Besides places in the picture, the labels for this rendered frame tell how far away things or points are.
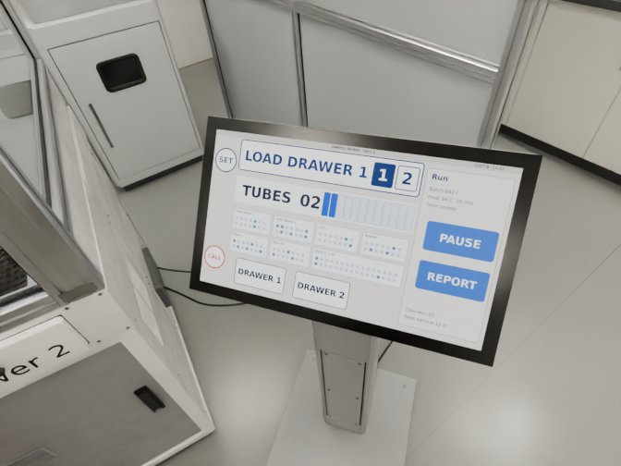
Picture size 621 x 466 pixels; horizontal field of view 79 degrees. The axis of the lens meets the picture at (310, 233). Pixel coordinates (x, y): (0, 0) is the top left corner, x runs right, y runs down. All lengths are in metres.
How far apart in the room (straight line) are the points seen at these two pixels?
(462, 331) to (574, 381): 1.27
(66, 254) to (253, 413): 1.07
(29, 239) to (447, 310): 0.65
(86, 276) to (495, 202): 0.70
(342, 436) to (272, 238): 1.02
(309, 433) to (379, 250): 1.05
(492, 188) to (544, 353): 1.35
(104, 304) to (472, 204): 0.70
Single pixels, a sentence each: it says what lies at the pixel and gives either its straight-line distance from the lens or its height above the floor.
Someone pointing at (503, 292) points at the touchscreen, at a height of 1.05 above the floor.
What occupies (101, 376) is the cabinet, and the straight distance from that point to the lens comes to 1.08.
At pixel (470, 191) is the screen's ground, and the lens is 0.59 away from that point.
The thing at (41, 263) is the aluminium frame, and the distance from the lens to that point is 0.77.
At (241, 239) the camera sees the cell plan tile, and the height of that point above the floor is 1.05.
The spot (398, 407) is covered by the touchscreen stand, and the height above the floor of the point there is 0.03.
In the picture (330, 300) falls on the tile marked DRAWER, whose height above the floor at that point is 0.99.
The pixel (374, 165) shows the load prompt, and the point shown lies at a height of 1.16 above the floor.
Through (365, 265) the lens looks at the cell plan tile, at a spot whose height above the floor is 1.05.
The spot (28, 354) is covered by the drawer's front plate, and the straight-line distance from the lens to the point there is 0.91.
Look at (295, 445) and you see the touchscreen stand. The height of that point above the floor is 0.04.
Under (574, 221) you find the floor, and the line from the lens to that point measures 2.47.
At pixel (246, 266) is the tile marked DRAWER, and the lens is 0.66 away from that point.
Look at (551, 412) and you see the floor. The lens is 1.77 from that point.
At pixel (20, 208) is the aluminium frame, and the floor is 1.16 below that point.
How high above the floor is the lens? 1.52
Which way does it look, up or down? 46 degrees down
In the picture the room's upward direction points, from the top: 6 degrees counter-clockwise
